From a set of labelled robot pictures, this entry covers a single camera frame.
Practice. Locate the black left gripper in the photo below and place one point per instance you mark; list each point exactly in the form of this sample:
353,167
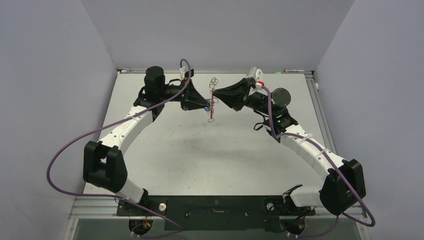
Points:
190,99

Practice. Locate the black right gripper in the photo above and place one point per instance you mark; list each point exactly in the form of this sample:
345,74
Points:
234,95

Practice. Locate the red and steel key holder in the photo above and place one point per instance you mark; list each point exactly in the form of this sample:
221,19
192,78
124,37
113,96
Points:
212,100

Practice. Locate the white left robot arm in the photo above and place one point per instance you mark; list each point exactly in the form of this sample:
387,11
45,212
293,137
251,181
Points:
103,161

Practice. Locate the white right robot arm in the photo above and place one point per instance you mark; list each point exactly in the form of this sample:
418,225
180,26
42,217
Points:
343,180

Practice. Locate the marker pen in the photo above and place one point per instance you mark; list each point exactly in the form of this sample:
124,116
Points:
294,71

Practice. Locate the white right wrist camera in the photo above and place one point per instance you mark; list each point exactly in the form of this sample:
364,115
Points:
254,78

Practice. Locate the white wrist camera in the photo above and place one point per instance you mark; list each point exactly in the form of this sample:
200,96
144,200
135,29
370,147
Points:
254,78
186,73

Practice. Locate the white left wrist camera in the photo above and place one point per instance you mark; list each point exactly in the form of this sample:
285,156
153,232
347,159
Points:
186,73

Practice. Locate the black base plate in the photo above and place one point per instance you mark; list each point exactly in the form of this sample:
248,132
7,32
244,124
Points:
227,213

